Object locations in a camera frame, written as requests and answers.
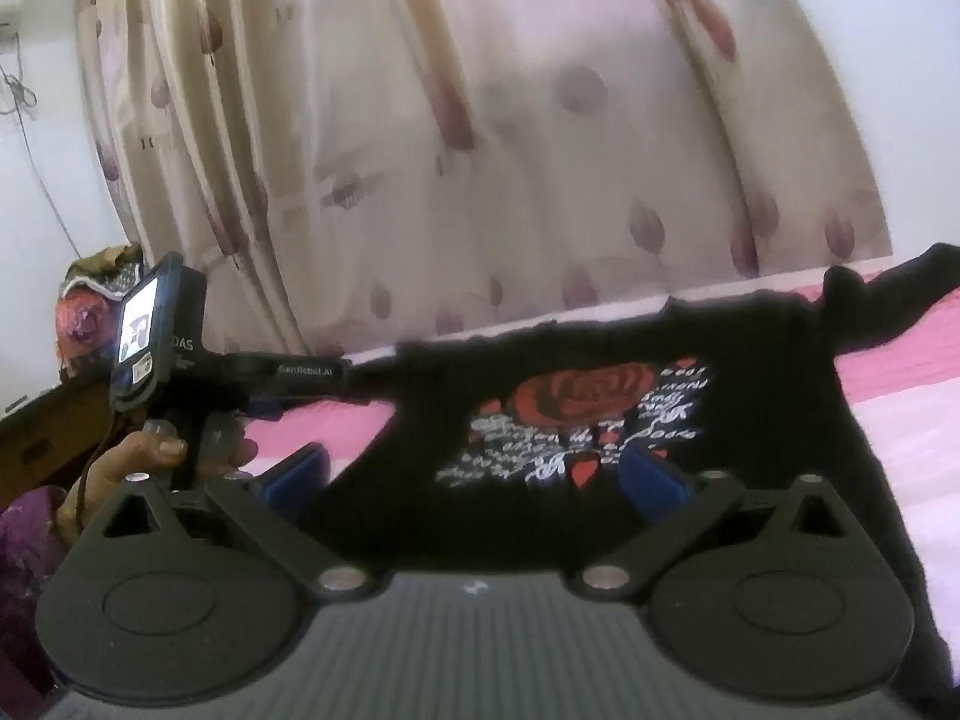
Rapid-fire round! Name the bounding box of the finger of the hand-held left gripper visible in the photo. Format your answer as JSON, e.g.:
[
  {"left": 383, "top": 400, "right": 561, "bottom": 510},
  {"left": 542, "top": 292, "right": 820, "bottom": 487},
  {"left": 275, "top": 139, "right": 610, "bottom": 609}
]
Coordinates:
[{"left": 341, "top": 360, "right": 406, "bottom": 402}]

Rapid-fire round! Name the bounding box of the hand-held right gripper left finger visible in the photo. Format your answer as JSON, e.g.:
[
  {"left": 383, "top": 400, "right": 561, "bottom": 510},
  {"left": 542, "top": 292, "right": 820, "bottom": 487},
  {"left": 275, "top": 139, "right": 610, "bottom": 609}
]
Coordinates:
[{"left": 97, "top": 444, "right": 372, "bottom": 601}]

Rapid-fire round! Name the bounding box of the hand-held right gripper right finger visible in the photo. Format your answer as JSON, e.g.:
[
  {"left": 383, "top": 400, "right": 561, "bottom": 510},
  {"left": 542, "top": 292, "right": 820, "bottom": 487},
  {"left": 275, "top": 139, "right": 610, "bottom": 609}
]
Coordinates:
[{"left": 581, "top": 439, "right": 845, "bottom": 601}]

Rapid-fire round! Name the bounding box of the black rose print shirt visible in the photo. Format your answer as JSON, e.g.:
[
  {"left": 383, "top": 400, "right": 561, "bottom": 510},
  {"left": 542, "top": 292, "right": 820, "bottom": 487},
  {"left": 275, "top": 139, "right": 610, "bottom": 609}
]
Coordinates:
[{"left": 300, "top": 242, "right": 960, "bottom": 695}]

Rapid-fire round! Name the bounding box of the pile of clothes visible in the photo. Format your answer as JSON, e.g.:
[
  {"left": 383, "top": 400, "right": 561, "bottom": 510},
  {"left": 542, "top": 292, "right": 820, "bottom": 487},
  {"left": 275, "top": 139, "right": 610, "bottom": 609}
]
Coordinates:
[{"left": 54, "top": 242, "right": 147, "bottom": 383}]

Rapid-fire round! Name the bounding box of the person's left hand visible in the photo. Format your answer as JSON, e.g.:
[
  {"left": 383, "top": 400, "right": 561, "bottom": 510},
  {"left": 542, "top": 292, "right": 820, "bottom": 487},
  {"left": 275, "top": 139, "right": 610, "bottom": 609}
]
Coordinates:
[{"left": 56, "top": 418, "right": 260, "bottom": 535}]

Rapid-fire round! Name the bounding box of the wooden furniture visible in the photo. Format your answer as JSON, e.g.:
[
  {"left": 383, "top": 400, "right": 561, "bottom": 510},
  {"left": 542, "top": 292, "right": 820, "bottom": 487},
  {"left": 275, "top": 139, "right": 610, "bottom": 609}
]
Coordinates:
[{"left": 0, "top": 382, "right": 117, "bottom": 518}]

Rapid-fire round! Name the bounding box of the pink bed sheet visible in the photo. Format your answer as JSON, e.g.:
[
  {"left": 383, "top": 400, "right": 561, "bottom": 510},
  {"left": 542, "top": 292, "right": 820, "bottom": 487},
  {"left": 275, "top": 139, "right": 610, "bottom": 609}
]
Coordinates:
[{"left": 244, "top": 259, "right": 960, "bottom": 620}]

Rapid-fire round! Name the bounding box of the beige floral curtain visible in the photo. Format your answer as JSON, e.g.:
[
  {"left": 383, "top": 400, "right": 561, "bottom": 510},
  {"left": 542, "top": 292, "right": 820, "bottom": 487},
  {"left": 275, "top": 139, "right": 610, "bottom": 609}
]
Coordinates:
[{"left": 73, "top": 0, "right": 895, "bottom": 357}]

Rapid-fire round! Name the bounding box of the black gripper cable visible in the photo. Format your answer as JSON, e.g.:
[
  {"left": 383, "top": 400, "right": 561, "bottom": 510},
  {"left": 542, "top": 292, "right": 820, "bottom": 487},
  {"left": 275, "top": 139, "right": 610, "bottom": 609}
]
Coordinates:
[{"left": 71, "top": 411, "right": 125, "bottom": 537}]

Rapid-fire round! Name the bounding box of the thin wall cable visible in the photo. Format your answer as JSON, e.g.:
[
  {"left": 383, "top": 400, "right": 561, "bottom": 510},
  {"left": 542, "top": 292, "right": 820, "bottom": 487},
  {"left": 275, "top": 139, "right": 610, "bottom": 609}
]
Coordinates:
[{"left": 0, "top": 24, "right": 85, "bottom": 260}]

